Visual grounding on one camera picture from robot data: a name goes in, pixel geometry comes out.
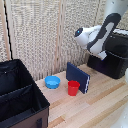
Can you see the dark blue book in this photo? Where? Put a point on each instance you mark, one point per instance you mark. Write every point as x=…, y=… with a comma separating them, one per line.
x=77, y=76

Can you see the blue plastic bowl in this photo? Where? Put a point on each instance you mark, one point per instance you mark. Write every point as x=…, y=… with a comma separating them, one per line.
x=52, y=82

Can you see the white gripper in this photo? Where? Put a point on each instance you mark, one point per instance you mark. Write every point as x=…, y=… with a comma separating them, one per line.
x=101, y=55

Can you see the beige woven folding screen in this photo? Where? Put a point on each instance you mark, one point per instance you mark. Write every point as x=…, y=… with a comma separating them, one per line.
x=30, y=30

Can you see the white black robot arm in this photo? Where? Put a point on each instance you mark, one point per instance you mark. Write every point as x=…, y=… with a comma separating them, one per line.
x=100, y=33

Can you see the black fabric storage box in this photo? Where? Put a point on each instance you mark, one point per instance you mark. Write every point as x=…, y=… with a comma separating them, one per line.
x=20, y=96

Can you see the red plastic cup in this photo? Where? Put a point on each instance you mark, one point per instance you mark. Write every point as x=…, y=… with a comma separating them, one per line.
x=73, y=88

